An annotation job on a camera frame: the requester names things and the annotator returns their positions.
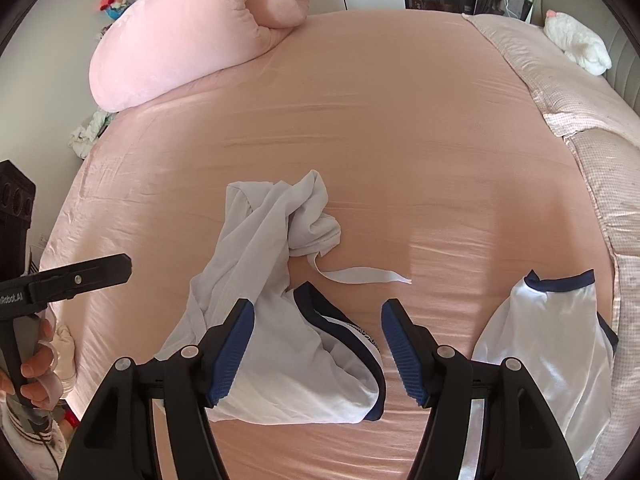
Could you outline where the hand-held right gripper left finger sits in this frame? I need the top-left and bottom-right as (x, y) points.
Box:
(60, 298), (257, 480)

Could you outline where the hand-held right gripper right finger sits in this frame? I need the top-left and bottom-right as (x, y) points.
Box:
(381, 298), (576, 480)

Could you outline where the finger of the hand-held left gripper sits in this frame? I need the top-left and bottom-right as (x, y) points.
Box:
(29, 254), (132, 307)

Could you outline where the white T-shirt with navy collar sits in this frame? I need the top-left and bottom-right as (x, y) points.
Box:
(154, 169), (413, 423)

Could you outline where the white jacket with navy stripes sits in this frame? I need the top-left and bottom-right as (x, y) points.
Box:
(470, 269), (620, 476)

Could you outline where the person's left forearm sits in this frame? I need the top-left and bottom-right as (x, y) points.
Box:
(0, 400), (68, 480)

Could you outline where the person's left hand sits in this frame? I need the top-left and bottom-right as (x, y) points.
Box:
(19, 317), (66, 408)

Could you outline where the cream plush cushion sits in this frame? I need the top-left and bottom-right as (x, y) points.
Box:
(50, 322), (76, 396)

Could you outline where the white crumpled cloth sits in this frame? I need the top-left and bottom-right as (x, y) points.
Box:
(69, 109), (118, 158)

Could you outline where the bed with pink sheet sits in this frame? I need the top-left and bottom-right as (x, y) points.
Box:
(37, 7), (640, 480)

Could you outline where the red and blue plush toy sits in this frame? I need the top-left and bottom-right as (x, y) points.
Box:
(97, 0), (131, 21)

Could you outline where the pink pillow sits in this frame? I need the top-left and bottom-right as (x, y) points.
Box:
(89, 0), (308, 112)

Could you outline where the pink checked quilt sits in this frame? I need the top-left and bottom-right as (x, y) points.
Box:
(462, 11), (640, 480)

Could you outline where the white plush toy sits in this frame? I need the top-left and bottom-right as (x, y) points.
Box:
(542, 9), (613, 77)

